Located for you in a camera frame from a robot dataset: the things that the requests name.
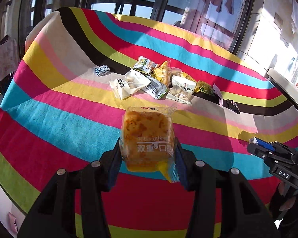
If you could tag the white nut packet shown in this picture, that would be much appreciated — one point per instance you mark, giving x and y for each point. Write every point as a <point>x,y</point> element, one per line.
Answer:
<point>129,84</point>
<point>182,90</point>

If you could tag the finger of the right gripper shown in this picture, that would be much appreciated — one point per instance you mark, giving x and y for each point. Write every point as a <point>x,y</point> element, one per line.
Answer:
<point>260,148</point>

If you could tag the blue white candy packet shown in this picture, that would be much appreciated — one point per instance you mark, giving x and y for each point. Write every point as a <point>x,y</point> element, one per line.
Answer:
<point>101,70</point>

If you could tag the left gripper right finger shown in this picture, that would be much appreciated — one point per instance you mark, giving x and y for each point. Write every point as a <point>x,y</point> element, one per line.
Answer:
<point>243,214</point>

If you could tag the green white snack packet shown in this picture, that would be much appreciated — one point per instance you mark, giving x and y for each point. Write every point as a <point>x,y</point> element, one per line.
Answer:
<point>145,65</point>

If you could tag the small orange bread packet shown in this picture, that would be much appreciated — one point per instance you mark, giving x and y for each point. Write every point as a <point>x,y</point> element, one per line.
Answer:
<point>162,73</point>

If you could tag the right hand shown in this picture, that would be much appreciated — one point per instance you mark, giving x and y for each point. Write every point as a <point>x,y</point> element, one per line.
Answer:
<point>290,202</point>

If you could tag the pale pink snack packet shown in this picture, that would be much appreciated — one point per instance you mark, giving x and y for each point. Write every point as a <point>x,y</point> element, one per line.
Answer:
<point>218,93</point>

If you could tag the striped colourful tablecloth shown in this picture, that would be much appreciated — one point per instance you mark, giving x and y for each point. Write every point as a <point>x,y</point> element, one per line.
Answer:
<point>57,113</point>

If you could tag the green pea snack packet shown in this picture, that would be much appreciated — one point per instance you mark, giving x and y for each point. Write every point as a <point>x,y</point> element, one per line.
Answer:
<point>202,86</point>

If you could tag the black snack packet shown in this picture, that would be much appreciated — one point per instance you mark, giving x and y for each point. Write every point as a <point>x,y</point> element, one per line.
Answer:
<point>233,106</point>

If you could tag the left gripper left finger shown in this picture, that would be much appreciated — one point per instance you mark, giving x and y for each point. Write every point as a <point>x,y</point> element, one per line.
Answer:
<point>53,212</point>

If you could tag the yellow cake packet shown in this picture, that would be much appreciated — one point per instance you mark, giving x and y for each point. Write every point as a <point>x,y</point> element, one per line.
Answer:
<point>178,72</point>

